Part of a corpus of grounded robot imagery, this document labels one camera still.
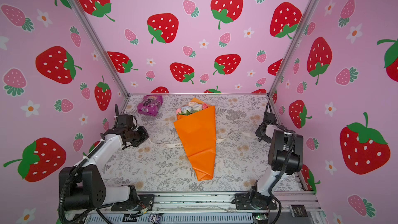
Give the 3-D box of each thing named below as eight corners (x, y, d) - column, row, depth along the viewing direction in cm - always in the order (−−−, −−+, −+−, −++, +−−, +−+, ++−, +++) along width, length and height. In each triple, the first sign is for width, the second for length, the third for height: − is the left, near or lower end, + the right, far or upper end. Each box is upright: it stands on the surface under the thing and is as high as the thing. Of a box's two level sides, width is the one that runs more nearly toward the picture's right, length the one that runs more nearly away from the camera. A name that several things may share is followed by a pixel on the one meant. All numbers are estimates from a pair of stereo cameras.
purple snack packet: (138, 114, 110) (135, 109, 105) (148, 98, 121) (146, 92, 116) (155, 117, 109) (153, 112, 104) (164, 100, 119) (162, 94, 115)
